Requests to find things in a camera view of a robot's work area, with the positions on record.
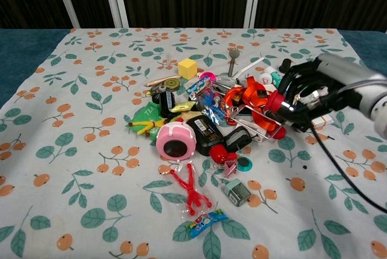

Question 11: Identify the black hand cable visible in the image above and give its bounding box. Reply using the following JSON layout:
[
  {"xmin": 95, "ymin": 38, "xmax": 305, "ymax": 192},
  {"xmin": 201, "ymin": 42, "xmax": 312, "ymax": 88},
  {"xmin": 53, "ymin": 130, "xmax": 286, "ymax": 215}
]
[{"xmin": 311, "ymin": 125, "xmax": 387, "ymax": 211}]

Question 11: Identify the clear badge holder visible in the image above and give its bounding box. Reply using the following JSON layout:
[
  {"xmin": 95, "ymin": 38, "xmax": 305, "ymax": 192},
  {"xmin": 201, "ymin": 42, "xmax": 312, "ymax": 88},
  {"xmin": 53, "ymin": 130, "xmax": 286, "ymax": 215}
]
[{"xmin": 229, "ymin": 106, "xmax": 287, "ymax": 142}]

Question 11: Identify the orange ribbon lanyard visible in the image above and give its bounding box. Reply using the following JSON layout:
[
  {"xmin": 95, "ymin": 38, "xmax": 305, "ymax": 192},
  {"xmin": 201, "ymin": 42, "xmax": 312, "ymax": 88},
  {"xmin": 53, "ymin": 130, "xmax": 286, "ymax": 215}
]
[{"xmin": 223, "ymin": 76, "xmax": 285, "ymax": 134}]

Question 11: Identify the pink binder clip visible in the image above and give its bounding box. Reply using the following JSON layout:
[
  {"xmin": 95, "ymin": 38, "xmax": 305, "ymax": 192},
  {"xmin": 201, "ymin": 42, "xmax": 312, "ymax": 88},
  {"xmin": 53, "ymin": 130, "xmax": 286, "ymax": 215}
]
[{"xmin": 223, "ymin": 159, "xmax": 239, "ymax": 180}]

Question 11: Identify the teal round disc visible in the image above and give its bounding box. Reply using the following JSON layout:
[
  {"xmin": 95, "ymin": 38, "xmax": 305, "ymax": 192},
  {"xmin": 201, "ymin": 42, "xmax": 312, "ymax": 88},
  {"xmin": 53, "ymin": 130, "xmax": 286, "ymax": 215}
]
[{"xmin": 236, "ymin": 156, "xmax": 254, "ymax": 172}]

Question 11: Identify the wooden stick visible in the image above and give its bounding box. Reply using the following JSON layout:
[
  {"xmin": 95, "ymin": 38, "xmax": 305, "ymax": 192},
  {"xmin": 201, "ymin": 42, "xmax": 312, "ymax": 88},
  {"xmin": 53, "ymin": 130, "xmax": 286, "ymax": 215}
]
[{"xmin": 145, "ymin": 74, "xmax": 181, "ymax": 87}]

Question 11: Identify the green pencil sharpener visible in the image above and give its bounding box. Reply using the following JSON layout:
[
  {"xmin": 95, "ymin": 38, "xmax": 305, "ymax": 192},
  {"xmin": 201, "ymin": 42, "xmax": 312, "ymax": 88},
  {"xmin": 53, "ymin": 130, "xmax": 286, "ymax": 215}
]
[{"xmin": 223, "ymin": 179, "xmax": 252, "ymax": 208}]

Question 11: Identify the blue figure in bag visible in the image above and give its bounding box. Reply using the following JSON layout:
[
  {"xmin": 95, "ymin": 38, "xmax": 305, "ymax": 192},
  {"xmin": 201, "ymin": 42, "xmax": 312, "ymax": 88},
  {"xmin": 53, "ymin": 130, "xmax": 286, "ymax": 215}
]
[{"xmin": 196, "ymin": 88, "xmax": 230, "ymax": 126}]

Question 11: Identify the red sticky man toy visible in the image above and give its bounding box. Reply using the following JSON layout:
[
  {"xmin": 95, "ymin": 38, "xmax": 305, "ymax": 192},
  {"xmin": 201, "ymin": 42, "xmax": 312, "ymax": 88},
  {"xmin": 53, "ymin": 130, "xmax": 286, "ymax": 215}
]
[{"xmin": 169, "ymin": 163, "xmax": 214, "ymax": 217}]

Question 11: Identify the grey metal spoon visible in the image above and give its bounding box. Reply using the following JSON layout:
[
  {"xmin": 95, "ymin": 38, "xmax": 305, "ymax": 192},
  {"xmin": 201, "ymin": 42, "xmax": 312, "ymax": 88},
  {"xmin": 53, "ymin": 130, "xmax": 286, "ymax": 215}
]
[{"xmin": 227, "ymin": 47, "xmax": 241, "ymax": 77}]

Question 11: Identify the pink donut tape measure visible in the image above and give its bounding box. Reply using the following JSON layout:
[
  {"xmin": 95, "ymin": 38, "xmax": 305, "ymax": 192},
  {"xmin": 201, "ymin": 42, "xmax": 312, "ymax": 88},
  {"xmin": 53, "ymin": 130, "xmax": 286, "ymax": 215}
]
[{"xmin": 155, "ymin": 119, "xmax": 197, "ymax": 162}]

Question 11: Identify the yellow sticky figure toy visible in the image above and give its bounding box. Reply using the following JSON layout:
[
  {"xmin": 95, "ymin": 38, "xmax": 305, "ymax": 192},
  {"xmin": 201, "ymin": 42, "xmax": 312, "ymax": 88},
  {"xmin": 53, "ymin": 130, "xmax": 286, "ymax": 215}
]
[{"xmin": 128, "ymin": 118, "xmax": 163, "ymax": 136}]

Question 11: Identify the floral printed tablecloth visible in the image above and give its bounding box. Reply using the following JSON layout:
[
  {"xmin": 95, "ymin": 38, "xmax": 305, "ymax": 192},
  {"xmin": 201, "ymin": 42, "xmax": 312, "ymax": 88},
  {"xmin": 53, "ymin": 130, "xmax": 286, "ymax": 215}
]
[{"xmin": 0, "ymin": 27, "xmax": 387, "ymax": 259}]

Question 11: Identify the yellow foam cube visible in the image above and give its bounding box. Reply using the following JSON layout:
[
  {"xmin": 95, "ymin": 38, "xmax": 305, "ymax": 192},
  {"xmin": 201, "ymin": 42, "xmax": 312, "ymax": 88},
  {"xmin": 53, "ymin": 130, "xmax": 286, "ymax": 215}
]
[{"xmin": 177, "ymin": 58, "xmax": 198, "ymax": 79}]

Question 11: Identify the yellow green sachet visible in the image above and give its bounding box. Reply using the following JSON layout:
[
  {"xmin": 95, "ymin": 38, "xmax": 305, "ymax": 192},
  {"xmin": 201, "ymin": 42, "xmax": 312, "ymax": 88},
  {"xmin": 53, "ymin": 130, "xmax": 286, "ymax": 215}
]
[{"xmin": 169, "ymin": 100, "xmax": 197, "ymax": 113}]

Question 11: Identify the red round toy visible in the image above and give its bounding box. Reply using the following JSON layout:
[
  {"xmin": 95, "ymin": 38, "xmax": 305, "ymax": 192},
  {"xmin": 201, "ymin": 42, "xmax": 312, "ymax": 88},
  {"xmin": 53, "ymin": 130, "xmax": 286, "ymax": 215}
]
[{"xmin": 209, "ymin": 143, "xmax": 238, "ymax": 165}]

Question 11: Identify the blue candy packet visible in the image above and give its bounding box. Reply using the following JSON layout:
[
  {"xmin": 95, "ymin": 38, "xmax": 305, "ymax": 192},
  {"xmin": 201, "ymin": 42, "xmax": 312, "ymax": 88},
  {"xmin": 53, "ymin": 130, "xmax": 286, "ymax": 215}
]
[{"xmin": 187, "ymin": 209, "xmax": 228, "ymax": 240}]

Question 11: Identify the green tea packet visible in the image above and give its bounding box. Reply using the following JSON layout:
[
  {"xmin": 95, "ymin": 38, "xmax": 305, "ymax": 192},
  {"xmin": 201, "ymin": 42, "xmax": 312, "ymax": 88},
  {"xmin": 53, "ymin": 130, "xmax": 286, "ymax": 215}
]
[{"xmin": 123, "ymin": 101, "xmax": 161, "ymax": 142}]

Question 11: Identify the blue white candy wrapper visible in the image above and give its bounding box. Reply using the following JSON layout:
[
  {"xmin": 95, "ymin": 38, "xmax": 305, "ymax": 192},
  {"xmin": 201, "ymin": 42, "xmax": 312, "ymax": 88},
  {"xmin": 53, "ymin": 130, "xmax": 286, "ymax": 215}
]
[{"xmin": 186, "ymin": 77, "xmax": 211, "ymax": 96}]

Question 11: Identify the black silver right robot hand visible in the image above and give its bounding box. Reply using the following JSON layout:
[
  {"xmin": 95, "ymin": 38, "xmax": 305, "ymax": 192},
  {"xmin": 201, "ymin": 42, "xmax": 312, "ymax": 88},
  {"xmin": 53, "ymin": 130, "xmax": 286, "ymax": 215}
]
[{"xmin": 276, "ymin": 53, "xmax": 382, "ymax": 131}]

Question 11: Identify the green gold round disc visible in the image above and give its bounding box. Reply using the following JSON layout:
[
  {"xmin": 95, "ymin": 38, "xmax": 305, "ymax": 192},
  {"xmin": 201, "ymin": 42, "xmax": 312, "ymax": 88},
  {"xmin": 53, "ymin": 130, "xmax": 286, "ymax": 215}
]
[{"xmin": 163, "ymin": 79, "xmax": 181, "ymax": 91}]

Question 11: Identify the black charger plug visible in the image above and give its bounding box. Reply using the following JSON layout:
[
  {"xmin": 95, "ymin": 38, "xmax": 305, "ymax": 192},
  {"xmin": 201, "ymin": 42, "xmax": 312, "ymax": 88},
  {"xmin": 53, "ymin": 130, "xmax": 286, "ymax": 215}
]
[{"xmin": 223, "ymin": 125, "xmax": 253, "ymax": 154}]

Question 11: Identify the black box with barcode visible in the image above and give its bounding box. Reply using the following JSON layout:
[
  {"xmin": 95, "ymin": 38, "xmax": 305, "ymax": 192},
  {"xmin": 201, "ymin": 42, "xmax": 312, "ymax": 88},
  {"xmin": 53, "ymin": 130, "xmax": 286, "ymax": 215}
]
[{"xmin": 186, "ymin": 115, "xmax": 224, "ymax": 156}]

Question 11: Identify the red capped black cylinder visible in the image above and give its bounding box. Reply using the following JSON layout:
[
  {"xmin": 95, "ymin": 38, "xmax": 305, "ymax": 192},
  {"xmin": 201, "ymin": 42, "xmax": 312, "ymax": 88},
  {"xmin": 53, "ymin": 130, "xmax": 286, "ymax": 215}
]
[{"xmin": 265, "ymin": 90, "xmax": 311, "ymax": 130}]

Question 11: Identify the white green glue stick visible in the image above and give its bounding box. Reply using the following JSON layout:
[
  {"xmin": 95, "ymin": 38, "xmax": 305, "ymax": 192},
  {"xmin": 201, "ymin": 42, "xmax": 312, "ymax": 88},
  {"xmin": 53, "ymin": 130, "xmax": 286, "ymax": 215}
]
[{"xmin": 262, "ymin": 67, "xmax": 285, "ymax": 87}]

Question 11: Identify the white flat strip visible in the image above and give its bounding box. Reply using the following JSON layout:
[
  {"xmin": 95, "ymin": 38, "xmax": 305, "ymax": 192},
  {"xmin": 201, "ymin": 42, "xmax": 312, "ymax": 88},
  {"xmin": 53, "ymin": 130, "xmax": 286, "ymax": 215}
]
[{"xmin": 235, "ymin": 56, "xmax": 265, "ymax": 79}]

